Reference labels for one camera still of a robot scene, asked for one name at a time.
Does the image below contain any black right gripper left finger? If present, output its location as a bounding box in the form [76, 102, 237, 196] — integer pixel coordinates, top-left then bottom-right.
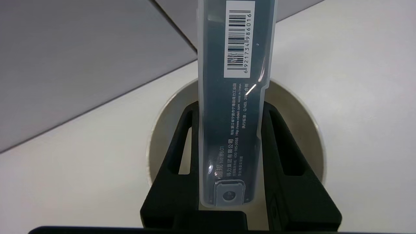
[140, 101, 200, 230]

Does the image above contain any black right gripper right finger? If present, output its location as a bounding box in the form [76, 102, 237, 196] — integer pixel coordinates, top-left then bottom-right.
[259, 101, 342, 232]

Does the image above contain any dark plastic case with barcode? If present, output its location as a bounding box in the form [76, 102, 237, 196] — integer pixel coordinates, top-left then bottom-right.
[197, 0, 279, 209]

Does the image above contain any small grey bowl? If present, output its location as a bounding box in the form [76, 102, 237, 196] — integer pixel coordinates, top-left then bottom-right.
[146, 78, 326, 228]

